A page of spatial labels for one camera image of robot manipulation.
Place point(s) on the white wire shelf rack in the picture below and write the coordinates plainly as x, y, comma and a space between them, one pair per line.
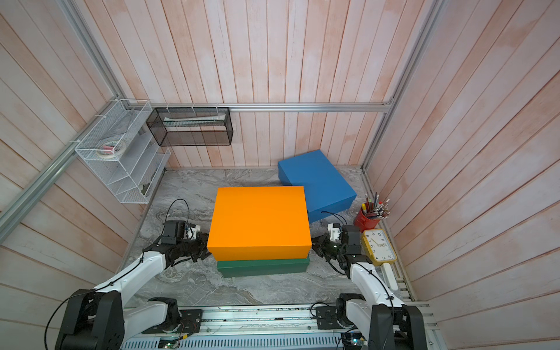
123, 153

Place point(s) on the orange shoebox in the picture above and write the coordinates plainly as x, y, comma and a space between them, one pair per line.
260, 223

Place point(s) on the blue shoebox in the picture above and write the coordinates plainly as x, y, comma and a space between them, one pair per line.
326, 191

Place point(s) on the pencils bundle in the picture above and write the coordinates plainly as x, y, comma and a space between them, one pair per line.
375, 208

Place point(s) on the papers in black basket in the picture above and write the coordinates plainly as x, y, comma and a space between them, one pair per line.
194, 122

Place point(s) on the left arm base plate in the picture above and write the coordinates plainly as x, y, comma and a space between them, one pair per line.
184, 321

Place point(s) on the black mesh wall basket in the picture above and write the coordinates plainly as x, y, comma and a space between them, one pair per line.
217, 135

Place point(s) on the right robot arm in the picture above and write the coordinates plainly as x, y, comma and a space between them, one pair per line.
375, 317

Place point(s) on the white stick object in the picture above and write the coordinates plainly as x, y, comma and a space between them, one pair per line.
389, 276

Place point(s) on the green shoebox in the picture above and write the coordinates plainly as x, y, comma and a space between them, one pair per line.
244, 268

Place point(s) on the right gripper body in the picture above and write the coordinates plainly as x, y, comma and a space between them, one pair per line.
334, 249

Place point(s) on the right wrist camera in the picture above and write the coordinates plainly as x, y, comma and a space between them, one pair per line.
334, 230

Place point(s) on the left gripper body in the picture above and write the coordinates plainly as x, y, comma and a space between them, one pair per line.
188, 247

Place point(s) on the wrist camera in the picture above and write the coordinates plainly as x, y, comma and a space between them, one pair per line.
191, 231
334, 230

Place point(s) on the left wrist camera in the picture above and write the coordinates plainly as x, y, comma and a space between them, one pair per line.
191, 231

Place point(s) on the red pencil cup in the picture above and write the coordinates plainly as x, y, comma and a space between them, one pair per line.
365, 223

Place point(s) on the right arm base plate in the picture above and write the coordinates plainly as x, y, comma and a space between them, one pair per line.
330, 318

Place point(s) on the tape roll in rack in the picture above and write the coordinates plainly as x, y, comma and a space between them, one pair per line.
111, 149

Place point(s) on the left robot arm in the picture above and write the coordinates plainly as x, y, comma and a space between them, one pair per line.
97, 318

